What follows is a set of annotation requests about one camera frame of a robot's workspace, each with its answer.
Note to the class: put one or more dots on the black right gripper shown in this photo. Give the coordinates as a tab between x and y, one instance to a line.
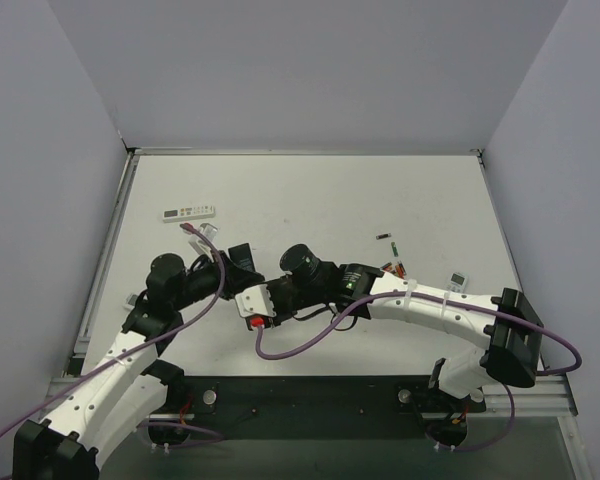
279	301

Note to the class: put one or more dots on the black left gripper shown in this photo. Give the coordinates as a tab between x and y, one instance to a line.
235	272

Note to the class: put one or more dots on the black tv remote control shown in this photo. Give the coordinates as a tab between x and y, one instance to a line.
241	256

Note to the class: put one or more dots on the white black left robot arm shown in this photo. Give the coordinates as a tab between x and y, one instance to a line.
76	438

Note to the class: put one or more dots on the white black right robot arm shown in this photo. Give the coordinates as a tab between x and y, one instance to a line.
503	330

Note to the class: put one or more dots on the long white remote control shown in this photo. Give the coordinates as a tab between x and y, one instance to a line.
184	214

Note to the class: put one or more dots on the small white remote left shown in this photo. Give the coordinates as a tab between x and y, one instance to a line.
130	301

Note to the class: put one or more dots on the small white remote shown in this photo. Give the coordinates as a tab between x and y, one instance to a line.
130	301
457	282

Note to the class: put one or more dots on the small white remote right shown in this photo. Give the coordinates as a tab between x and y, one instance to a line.
457	282

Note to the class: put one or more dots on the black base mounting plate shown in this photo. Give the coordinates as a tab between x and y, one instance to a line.
203	409

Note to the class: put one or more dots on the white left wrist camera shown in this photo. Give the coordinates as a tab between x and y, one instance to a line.
199	238

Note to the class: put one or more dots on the aluminium frame rail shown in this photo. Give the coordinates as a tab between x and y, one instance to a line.
550	397

